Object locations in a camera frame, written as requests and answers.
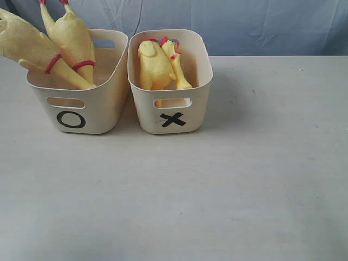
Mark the yellow rubber chicken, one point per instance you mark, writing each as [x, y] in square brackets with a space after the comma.
[70, 34]
[160, 64]
[33, 50]

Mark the cream bin marked X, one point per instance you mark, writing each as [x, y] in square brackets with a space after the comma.
[171, 110]

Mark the cream bin marked O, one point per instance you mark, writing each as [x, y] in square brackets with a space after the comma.
[92, 111]

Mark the blue backdrop cloth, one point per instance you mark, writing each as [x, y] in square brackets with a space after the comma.
[243, 27]

